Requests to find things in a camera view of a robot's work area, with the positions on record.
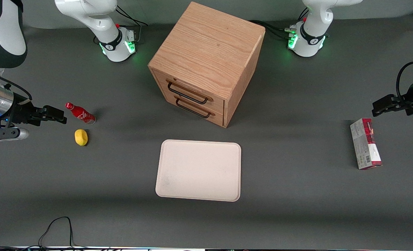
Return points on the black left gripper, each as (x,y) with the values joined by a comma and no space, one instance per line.
(409,100)

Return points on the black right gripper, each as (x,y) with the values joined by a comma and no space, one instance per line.
(19,114)

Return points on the red coke bottle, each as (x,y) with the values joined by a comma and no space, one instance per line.
(81,113)

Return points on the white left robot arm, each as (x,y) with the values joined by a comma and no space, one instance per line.
(314,38)

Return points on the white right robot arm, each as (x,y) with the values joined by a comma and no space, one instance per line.
(88,14)

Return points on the beige rectangular tray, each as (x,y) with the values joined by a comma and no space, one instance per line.
(198,170)

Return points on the yellow lemon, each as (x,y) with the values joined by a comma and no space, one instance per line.
(81,137)

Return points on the red and grey carton box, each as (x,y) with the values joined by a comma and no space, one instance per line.
(365,146)

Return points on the wooden drawer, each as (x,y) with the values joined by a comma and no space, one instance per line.
(192,87)
(206,116)

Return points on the wooden drawer cabinet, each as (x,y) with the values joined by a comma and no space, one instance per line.
(209,45)

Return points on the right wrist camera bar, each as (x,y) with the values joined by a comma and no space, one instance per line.
(4,134)

